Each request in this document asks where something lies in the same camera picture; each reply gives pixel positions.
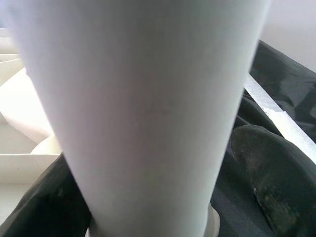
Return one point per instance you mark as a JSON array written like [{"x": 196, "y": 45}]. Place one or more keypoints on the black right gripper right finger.
[{"x": 281, "y": 172}]

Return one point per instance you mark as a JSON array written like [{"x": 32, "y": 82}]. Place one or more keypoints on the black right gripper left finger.
[{"x": 49, "y": 202}]

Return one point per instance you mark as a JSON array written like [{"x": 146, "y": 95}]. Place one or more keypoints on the black table cloth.
[{"x": 279, "y": 74}]

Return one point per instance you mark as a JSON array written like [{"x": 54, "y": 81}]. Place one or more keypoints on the white plastic table top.
[{"x": 22, "y": 103}]

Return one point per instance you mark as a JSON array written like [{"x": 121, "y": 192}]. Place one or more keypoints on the white tapered table leg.
[{"x": 138, "y": 98}]

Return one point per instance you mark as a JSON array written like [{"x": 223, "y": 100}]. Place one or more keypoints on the long white plastic strip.
[{"x": 284, "y": 118}]

